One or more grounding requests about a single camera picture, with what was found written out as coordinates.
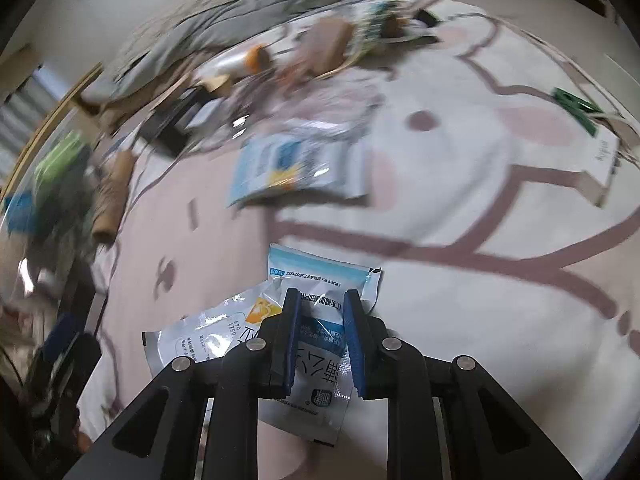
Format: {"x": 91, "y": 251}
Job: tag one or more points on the white printed small box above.
{"x": 602, "y": 160}

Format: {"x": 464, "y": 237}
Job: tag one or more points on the tan wooden holder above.
{"x": 215, "y": 83}

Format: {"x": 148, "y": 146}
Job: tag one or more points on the green plastic bag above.
{"x": 57, "y": 162}

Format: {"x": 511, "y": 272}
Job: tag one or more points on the small black clip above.
{"x": 427, "y": 17}

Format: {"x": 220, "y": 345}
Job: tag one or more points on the black rectangular box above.
{"x": 165, "y": 130}

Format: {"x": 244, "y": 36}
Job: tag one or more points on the green plastic clip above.
{"x": 572, "y": 102}

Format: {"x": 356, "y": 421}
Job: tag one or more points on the white thread spool orange cap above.
{"x": 235, "y": 62}

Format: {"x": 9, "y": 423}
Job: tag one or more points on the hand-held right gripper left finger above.
{"x": 292, "y": 340}

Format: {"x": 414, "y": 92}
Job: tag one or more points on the brown cardboard tube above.
{"x": 112, "y": 195}

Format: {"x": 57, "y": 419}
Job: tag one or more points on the wooden bedside shelf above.
{"x": 50, "y": 121}

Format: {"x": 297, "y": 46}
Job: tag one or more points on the brown cardboard box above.
{"x": 325, "y": 42}

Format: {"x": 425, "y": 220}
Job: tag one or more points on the grey duvet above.
{"x": 225, "y": 15}

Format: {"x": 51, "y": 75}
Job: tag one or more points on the clear plastic storage box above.
{"x": 50, "y": 240}

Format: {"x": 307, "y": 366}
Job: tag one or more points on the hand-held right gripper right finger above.
{"x": 352, "y": 340}

